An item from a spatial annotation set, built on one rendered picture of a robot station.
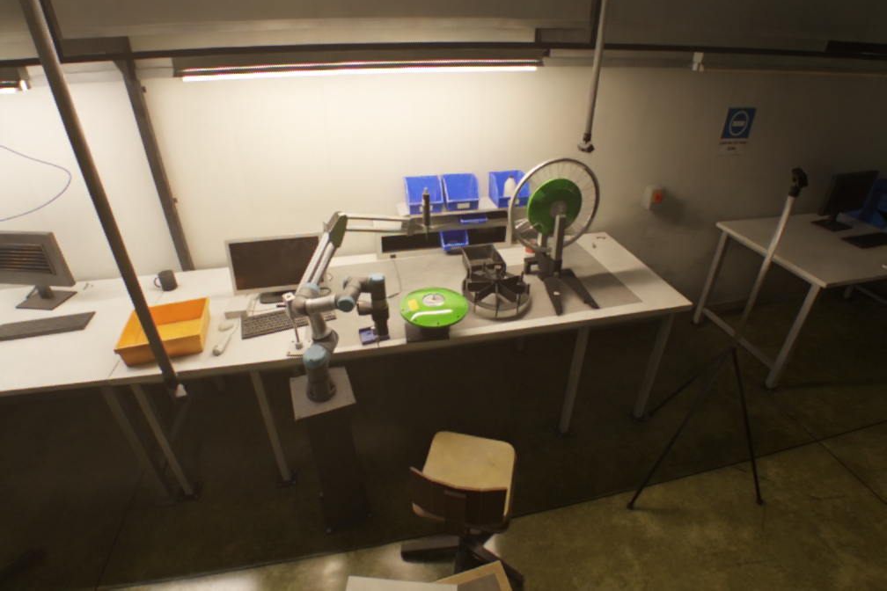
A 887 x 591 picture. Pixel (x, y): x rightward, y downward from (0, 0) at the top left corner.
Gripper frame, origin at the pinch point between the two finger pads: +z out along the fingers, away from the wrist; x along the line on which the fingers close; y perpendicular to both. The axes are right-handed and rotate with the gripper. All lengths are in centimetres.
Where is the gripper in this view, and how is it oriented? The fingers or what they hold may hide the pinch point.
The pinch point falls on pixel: (377, 344)
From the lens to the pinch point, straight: 185.2
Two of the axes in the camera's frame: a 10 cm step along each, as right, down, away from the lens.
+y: 9.2, -1.9, 3.4
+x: -3.9, -4.4, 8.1
